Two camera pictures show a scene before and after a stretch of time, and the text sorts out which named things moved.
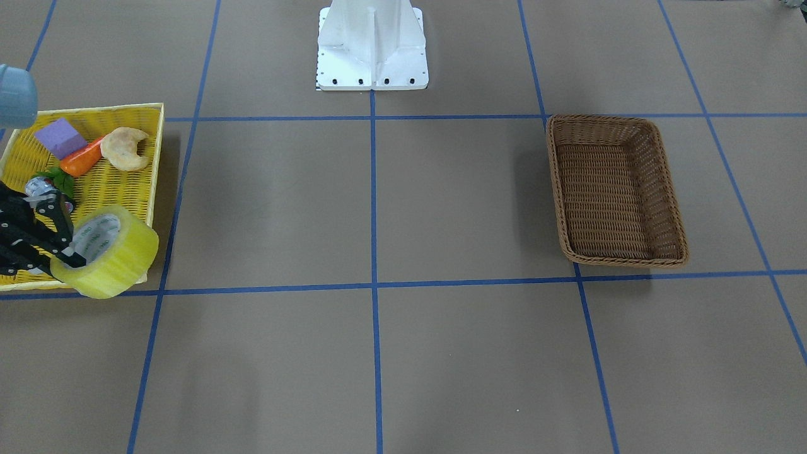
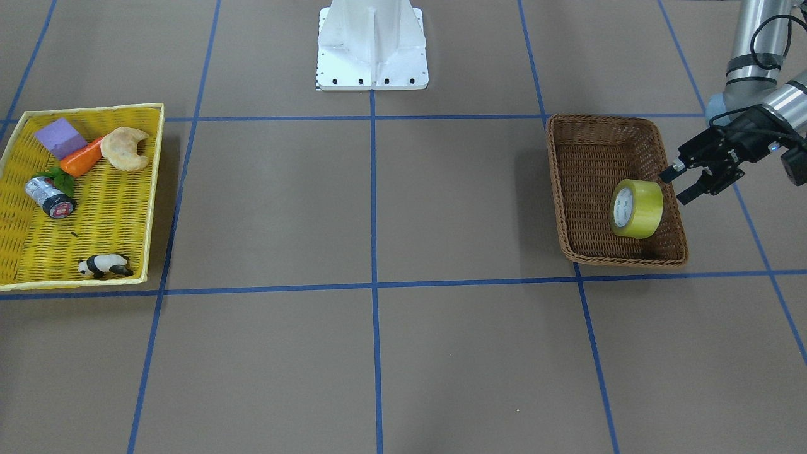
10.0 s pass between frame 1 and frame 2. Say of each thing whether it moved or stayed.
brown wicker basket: stayed
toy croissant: stayed
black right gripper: moved
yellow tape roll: moved
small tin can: stayed
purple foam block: stayed
